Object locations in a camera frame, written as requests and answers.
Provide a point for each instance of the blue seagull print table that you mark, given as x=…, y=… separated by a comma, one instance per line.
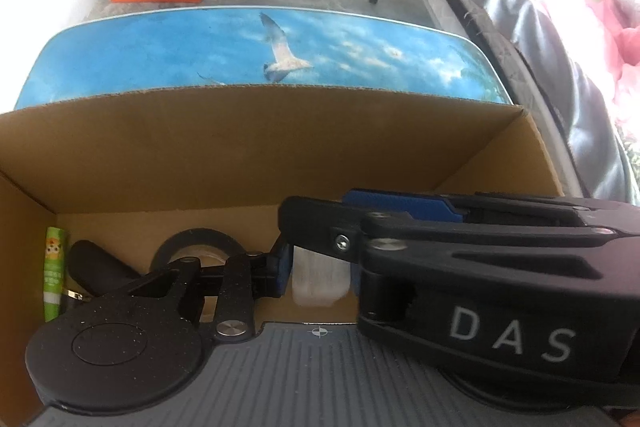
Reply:
x=150, y=52

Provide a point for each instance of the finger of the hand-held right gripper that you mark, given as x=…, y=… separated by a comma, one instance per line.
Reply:
x=315, y=224
x=400, y=204

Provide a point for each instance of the black tape roll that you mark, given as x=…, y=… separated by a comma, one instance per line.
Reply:
x=200, y=237

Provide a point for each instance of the grey quilted cloth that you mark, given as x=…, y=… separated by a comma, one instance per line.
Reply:
x=550, y=57

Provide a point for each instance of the black cylinder with metal clip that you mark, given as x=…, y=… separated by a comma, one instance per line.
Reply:
x=95, y=264

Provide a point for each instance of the pink floral blanket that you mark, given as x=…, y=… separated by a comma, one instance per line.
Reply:
x=610, y=7

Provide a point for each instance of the green glue stick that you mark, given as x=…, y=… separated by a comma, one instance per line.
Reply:
x=54, y=272

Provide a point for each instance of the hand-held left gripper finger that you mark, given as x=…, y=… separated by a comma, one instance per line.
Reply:
x=283, y=268

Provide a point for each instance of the dark grey mattress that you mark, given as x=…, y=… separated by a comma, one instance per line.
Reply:
x=465, y=22

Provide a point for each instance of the brown cardboard box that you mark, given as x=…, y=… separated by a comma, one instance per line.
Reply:
x=250, y=147

